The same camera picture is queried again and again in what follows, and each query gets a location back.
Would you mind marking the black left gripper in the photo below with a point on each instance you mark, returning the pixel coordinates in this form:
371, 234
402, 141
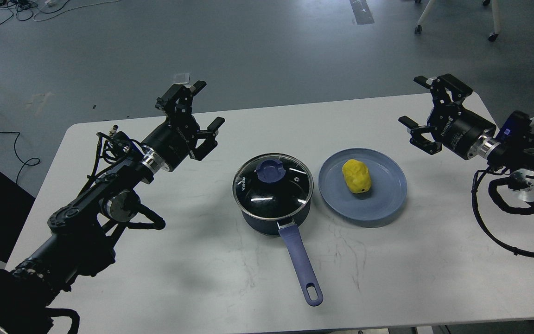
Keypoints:
180, 136

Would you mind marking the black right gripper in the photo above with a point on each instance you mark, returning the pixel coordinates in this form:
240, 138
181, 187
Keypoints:
451, 125

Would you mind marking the yellow potato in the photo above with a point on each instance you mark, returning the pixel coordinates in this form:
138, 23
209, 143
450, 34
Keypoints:
356, 176

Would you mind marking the glass lid blue knob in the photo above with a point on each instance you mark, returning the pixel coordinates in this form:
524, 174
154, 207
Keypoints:
272, 186

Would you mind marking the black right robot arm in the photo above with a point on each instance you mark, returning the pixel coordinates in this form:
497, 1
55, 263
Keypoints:
508, 150

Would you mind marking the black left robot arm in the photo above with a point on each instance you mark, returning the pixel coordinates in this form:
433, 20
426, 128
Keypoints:
85, 231

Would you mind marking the blue plate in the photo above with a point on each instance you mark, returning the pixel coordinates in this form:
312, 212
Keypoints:
387, 195

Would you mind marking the dark blue saucepan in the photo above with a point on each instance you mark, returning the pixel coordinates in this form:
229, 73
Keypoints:
288, 230

